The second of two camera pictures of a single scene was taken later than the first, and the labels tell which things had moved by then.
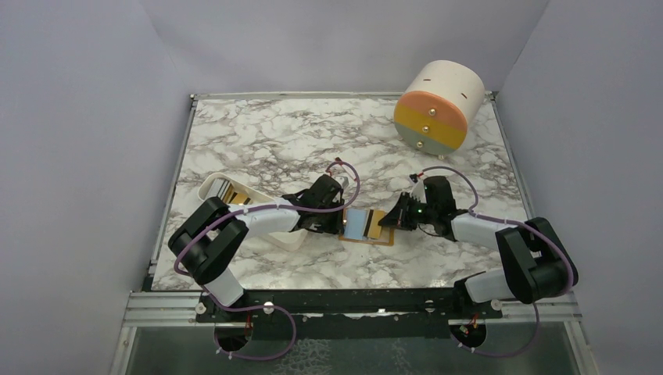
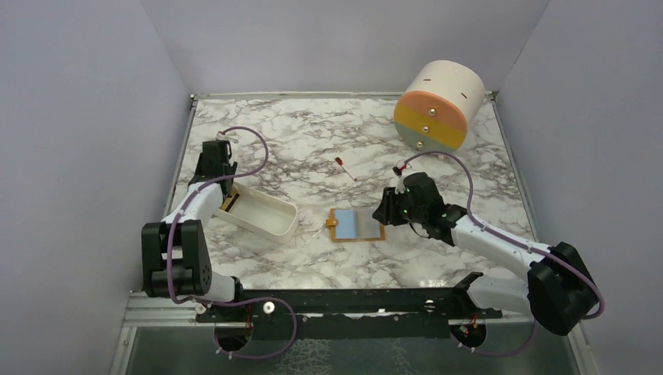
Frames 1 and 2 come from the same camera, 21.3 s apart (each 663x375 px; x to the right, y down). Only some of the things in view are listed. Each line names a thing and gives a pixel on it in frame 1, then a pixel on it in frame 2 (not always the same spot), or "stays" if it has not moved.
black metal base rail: [435, 304] stays
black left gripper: [335, 226] -> [198, 171]
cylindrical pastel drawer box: [442, 100] stays
